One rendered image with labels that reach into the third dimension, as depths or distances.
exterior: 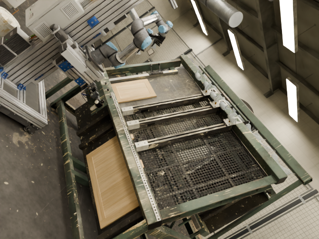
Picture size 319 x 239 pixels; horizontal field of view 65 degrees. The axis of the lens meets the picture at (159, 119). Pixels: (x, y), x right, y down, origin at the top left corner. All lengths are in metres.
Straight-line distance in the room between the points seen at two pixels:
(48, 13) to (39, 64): 0.54
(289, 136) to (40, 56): 6.54
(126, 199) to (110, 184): 0.28
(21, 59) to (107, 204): 1.60
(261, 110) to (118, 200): 6.34
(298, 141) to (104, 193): 5.95
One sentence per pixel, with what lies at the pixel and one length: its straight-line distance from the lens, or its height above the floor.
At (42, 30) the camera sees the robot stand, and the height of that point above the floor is 0.84.
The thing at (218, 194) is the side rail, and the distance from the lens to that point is 2.27.
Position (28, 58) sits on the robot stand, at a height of 0.53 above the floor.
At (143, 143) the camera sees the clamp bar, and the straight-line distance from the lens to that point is 2.46.
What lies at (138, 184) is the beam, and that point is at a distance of 2.22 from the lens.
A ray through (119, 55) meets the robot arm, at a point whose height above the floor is 1.26.
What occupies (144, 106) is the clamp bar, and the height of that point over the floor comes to 1.14.
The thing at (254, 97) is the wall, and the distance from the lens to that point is 8.53.
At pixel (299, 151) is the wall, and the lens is 7.55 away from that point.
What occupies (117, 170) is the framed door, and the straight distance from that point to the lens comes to 2.71.
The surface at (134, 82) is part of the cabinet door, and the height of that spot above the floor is 1.15.
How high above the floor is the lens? 1.52
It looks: 6 degrees down
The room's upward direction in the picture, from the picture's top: 57 degrees clockwise
